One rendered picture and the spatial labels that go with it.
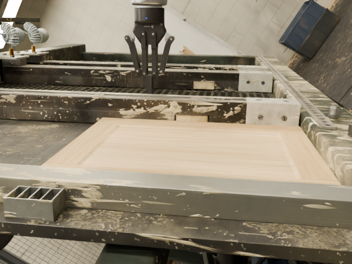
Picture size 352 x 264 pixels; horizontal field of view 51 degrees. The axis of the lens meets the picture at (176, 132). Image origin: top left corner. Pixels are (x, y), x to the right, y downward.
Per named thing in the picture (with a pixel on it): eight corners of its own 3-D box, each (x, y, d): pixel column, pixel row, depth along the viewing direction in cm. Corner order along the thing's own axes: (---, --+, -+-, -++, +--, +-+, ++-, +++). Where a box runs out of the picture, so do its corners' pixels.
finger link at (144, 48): (146, 31, 91) (140, 31, 91) (145, 76, 94) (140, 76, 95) (149, 31, 95) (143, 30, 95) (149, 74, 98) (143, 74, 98)
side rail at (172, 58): (253, 75, 227) (255, 56, 224) (82, 69, 240) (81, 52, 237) (253, 73, 234) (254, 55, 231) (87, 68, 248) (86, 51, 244)
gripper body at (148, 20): (168, 7, 94) (168, 44, 97) (135, 7, 95) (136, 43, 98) (163, 6, 87) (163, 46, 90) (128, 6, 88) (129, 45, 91)
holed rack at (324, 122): (337, 129, 74) (337, 127, 74) (321, 129, 74) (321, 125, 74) (261, 55, 231) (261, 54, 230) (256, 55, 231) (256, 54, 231)
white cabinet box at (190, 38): (296, 92, 443) (151, 0, 434) (267, 130, 463) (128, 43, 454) (289, 82, 500) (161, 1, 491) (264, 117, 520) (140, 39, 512)
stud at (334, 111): (340, 120, 81) (342, 107, 80) (329, 119, 82) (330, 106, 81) (337, 117, 84) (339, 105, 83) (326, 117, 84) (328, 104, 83)
